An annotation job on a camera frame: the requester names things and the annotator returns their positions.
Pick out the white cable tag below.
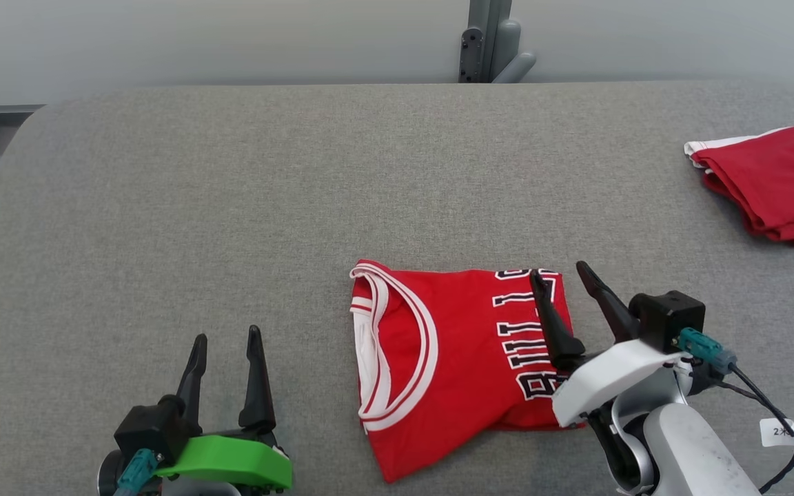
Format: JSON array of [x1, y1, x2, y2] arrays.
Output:
[[760, 417, 794, 449]]

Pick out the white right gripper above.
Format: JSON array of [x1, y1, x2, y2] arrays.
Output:
[[529, 260, 723, 430]]

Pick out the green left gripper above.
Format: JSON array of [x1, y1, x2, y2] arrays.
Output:
[[97, 325, 294, 496]]

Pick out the red jersey with white trim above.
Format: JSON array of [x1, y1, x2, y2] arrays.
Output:
[[349, 259, 588, 484]]

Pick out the red shorts with white stripe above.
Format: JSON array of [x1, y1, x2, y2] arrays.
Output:
[[684, 126, 794, 247]]

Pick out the black cable teal plug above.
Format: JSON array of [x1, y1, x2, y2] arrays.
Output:
[[678, 328, 794, 496], [114, 448, 161, 496]]

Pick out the black right cable teal plug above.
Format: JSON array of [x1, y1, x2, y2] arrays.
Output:
[[678, 328, 794, 496]]

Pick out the black left cable teal plug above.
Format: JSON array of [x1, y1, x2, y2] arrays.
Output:
[[114, 448, 161, 496]]

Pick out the grey metal post with hinge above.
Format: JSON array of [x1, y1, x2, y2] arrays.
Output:
[[458, 0, 538, 85]]

